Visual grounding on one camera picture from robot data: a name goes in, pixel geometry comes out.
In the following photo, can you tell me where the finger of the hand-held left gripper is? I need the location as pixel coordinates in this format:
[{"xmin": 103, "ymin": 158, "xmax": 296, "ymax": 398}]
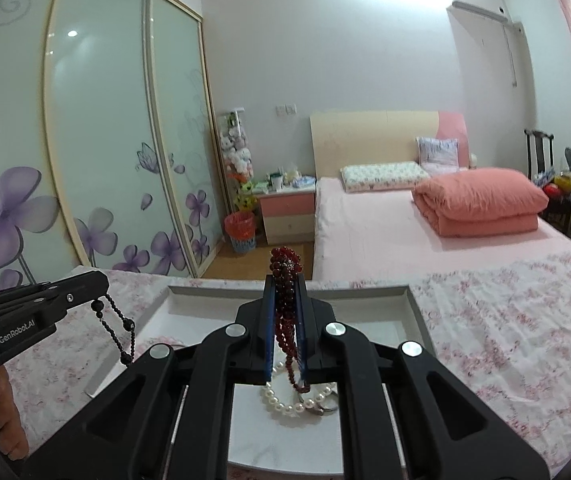
[
  {"xmin": 0, "ymin": 280, "xmax": 111, "ymax": 330},
  {"xmin": 0, "ymin": 270, "xmax": 108, "ymax": 311}
]

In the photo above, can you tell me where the large white pearl bracelet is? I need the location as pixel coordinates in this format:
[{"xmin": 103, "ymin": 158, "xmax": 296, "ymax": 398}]
[{"xmin": 260, "ymin": 360, "xmax": 336, "ymax": 417}]

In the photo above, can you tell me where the dark wooden chair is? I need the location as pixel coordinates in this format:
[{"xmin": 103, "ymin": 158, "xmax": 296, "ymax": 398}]
[{"xmin": 524, "ymin": 128, "xmax": 556, "ymax": 181}]

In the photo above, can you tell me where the white patterned pillow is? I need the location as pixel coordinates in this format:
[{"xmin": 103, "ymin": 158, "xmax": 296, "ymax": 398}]
[{"xmin": 340, "ymin": 161, "xmax": 431, "ymax": 193}]

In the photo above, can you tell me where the trash bin with red bag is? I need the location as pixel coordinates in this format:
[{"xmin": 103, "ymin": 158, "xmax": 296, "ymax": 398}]
[{"xmin": 224, "ymin": 211, "xmax": 257, "ymax": 253}]

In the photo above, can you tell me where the white air conditioner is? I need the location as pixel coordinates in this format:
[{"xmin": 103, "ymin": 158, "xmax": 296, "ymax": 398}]
[{"xmin": 446, "ymin": 0, "xmax": 509, "ymax": 23}]

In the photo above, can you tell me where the grey cardboard tray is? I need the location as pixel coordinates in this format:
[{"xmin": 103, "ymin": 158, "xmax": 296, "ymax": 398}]
[{"xmin": 88, "ymin": 282, "xmax": 439, "ymax": 467}]

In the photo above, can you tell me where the pink and beige nightstand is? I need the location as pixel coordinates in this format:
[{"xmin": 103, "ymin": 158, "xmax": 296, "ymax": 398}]
[{"xmin": 256, "ymin": 185, "xmax": 316, "ymax": 246}]

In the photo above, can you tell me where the floral sliding door wardrobe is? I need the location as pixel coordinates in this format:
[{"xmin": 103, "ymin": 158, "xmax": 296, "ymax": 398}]
[{"xmin": 0, "ymin": 0, "xmax": 221, "ymax": 301}]

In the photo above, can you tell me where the folded pink quilt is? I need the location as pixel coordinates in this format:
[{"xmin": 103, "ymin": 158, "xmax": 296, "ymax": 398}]
[{"xmin": 412, "ymin": 167, "xmax": 550, "ymax": 238}]

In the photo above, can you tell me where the clear tube of plush toys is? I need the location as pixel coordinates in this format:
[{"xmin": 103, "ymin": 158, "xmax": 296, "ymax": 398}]
[{"xmin": 218, "ymin": 108, "xmax": 257, "ymax": 211}]

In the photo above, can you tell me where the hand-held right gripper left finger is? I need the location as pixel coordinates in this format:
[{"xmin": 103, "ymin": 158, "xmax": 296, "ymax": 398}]
[{"xmin": 15, "ymin": 274, "xmax": 276, "ymax": 480}]

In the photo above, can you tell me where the dark red bead necklace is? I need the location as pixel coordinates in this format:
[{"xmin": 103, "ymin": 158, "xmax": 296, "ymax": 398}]
[{"xmin": 269, "ymin": 246, "xmax": 311, "ymax": 393}]

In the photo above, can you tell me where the pink floral bedsheet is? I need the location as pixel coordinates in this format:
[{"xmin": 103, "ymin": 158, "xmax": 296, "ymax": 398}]
[{"xmin": 0, "ymin": 252, "xmax": 571, "ymax": 480}]

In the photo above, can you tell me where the pink bed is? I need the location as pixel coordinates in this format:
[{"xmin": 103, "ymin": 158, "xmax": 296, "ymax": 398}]
[{"xmin": 312, "ymin": 176, "xmax": 571, "ymax": 281}]

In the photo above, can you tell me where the beige and pink headboard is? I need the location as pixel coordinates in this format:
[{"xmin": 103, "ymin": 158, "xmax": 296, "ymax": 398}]
[{"xmin": 310, "ymin": 111, "xmax": 471, "ymax": 181}]

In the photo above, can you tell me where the black bead bracelet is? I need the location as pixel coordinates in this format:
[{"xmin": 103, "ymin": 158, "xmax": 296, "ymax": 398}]
[{"xmin": 90, "ymin": 294, "xmax": 138, "ymax": 366}]

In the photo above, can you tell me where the small purple print pillow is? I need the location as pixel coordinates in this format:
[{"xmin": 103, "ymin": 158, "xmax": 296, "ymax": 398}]
[{"xmin": 415, "ymin": 136, "xmax": 459, "ymax": 168}]

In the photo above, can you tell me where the red and yellow bag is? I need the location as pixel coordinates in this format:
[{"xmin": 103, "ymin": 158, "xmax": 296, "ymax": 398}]
[{"xmin": 540, "ymin": 172, "xmax": 571, "ymax": 202}]

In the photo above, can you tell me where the pink bead bracelet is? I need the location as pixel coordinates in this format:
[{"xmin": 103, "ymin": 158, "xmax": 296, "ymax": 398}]
[{"xmin": 138, "ymin": 335, "xmax": 187, "ymax": 356}]

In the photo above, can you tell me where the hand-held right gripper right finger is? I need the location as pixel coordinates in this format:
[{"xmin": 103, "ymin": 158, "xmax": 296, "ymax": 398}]
[{"xmin": 297, "ymin": 277, "xmax": 551, "ymax": 480}]

